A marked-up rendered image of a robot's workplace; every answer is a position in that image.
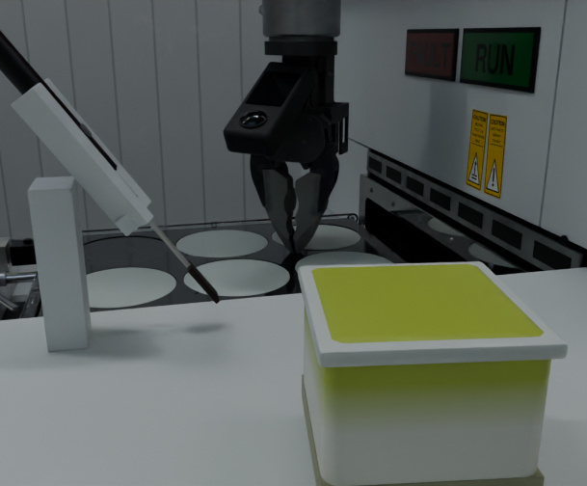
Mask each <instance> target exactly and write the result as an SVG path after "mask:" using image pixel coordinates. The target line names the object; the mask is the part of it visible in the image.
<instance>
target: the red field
mask: <svg viewBox="0 0 587 486"><path fill-rule="evenodd" d="M453 45H454V33H408V42H407V62H406V71H412V72H419V73H427V74H435V75H441V76H449V77H451V72H452V59H453Z"/></svg>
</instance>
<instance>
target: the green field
mask: <svg viewBox="0 0 587 486"><path fill-rule="evenodd" d="M533 41H534V33H465V39H464V52H463V64H462V77H461V78H464V79H471V80H478V81H486V82H493V83H500V84H508V85H515V86H523V87H529V78H530V69H531V60H532V51H533Z"/></svg>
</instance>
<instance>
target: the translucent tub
mask: <svg viewBox="0 0 587 486"><path fill-rule="evenodd" d="M298 278H299V282H300V286H301V290H302V294H303V298H304V303H305V317H304V374H302V399H303V405H304V414H305V420H306V426H307V436H308V442H309V448H310V454H311V460H312V466H313V471H314V477H315V483H316V486H544V479H545V477H544V476H543V474H542V473H541V471H540V470H539V468H538V467H537V466H538V458H539V451H540V443H541V437H542V429H543V422H544V414H545V407H546V400H547V386H548V379H549V372H550V365H551V360H554V359H564V358H566V356H567V353H568V345H567V342H566V341H565V340H563V339H562V338H561V337H560V336H559V335H558V334H557V333H556V332H555V331H554V330H553V329H552V328H550V327H549V326H548V325H547V324H546V322H545V321H544V320H543V319H542V318H541V317H540V316H539V315H538V314H537V313H536V312H535V311H533V310H532V309H531V308H529V307H528V306H527V305H526V304H525V303H524V302H523V300H522V299H521V298H520V297H519V296H518V295H517V294H516V293H514V292H513V291H512V290H511V289H510V288H509V287H508V286H507V285H506V284H505V283H504V282H503V281H502V280H501V279H500V278H499V277H498V276H496V275H495V274H494V273H493V272H492V271H491V270H490V269H489V268H488V267H487V266H486V265H485V264H484V263H483V262H480V261H471V262H432V263H394V264H356V265H318V266H302V267H300V268H299V270H298Z"/></svg>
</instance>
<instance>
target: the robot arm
mask: <svg viewBox="0 0 587 486"><path fill-rule="evenodd" d="M259 13H260V14H261V15H262V19H263V35H264V36H265V37H269V41H265V42H264V50H265V55H279V56H282V63H280V62H270V63H269V64H268V66H267V67H266V68H265V69H264V70H263V72H262V73H261V75H260V76H259V78H258V79H257V81H256V82H255V84H254V85H253V87H252V89H251V90H250V92H249V93H248V94H247V96H246V97H245V99H244V100H243V102H242V103H241V105H240V106H239V108H238V109H237V111H236V112H235V114H234V115H233V117H232V118H231V119H230V121H229V122H228V124H227V126H226V127H225V129H224V132H223V133H224V137H225V141H226V144H227V149H228V150H229V151H231V152H238V153H247V154H250V155H251V158H250V169H251V175H252V179H253V184H254V186H255V189H256V192H257V194H258V196H259V198H260V201H261V203H262V206H263V207H265V210H266V212H267V215H268V217H269V219H270V221H271V223H272V225H273V227H274V229H275V231H276V233H277V234H278V236H279V238H280V240H281V241H282V243H283V244H284V245H285V247H286V248H287V249H288V251H289V252H290V253H296V254H299V253H300V252H301V251H302V250H303V249H304V248H305V246H306V245H307V244H308V243H309V241H310V240H311V239H312V237H313V235H314V234H315V232H316V230H317V228H318V225H319V223H320V221H321V218H322V216H323V214H324V212H325V211H326V209H327V206H328V202H329V196H330V194H331V192H332V190H333V189H334V186H335V184H336V181H337V177H338V172H339V161H338V159H337V157H336V155H335V154H336V153H338V154H340V155H341V154H343V153H345V152H347V151H348V128H349V102H335V101H334V55H337V41H334V37H338V36H339V35H340V16H341V0H262V5H261V6H260V7H259ZM344 118H345V136H344V142H343V143H342V141H343V119H344ZM338 133H339V150H338ZM285 162H295V163H300V164H301V166H302V167H303V169H304V170H307V169H309V168H310V170H309V173H307V174H305V175H303V176H301V177H300V178H298V179H297V180H296V181H295V188H294V187H293V177H292V176H291V175H290V174H289V173H288V167H287V164H286V163H285ZM297 198H298V202H299V207H298V211H297V214H296V215H295V221H296V230H294V229H293V226H292V216H293V211H294V209H295V207H296V202H297Z"/></svg>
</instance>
